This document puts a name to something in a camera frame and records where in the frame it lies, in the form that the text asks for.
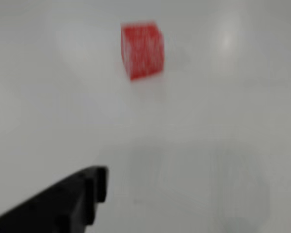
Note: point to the red cube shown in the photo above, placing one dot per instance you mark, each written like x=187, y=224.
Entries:
x=143, y=51

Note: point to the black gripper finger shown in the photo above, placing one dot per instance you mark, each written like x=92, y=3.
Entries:
x=58, y=206

